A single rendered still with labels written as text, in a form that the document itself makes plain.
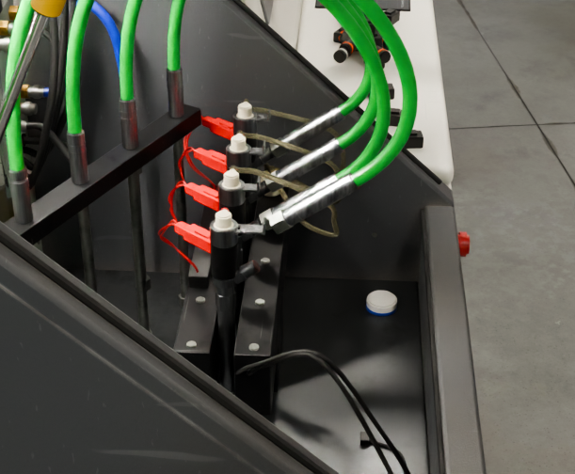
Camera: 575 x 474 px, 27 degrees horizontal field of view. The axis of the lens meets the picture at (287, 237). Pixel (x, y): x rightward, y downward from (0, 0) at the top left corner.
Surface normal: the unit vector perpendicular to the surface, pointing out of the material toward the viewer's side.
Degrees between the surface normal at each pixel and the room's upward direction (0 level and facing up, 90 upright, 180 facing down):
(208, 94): 90
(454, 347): 0
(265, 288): 0
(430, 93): 0
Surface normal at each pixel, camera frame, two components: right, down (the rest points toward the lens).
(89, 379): -0.06, 0.54
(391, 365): 0.00, -0.84
